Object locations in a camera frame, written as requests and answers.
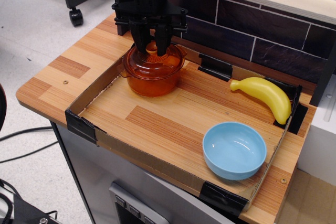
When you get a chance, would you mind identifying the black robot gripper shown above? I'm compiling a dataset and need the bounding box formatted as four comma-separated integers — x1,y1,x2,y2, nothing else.
112,0,188,56

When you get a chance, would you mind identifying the orange transparent pot lid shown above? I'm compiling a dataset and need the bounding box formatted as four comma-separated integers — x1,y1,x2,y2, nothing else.
123,41,187,80

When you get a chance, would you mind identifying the orange transparent pot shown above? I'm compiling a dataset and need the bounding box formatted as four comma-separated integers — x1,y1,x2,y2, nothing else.
119,42,187,98

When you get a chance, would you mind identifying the yellow plastic banana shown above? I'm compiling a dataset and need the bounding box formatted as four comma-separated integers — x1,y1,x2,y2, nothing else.
230,77,291,125

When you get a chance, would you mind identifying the light blue bowl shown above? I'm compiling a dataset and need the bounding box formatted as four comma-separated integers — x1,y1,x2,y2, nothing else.
203,122,267,180

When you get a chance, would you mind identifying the black floor cable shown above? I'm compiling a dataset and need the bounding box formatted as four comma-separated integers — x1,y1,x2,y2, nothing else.
0,126,59,164

